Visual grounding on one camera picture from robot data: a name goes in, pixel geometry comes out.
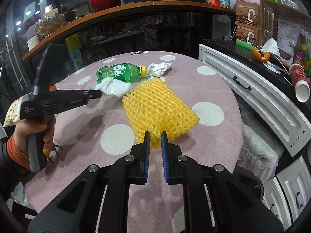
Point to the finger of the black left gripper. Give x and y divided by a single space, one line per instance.
94 94

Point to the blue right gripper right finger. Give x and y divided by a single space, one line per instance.
164 149

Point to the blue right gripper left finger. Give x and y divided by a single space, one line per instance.
146 146

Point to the white tissue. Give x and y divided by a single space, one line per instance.
158 70
112 87

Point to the green plastic bottle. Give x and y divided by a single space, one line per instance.
125 72

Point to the yellow foam fruit net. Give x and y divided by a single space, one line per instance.
158 111

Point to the dark brown trash bin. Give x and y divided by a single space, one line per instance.
252 182

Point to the left hand yellow nails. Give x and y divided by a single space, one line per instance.
33 132

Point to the pink polka dot tablecloth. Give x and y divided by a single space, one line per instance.
107 128

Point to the gold lotus ornament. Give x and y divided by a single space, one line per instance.
49 24

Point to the white fluffy stool cushion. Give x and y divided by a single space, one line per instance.
260 153

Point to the wooden counter shelf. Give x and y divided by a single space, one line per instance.
122 10

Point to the white drawer cabinet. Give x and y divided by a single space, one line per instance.
267 100

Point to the orange green peeler tool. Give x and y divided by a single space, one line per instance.
263 58

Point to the white face mask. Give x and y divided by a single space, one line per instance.
271 47

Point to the red white paper cup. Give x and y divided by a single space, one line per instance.
299 82

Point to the brown coffee box stack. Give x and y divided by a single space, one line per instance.
250 21

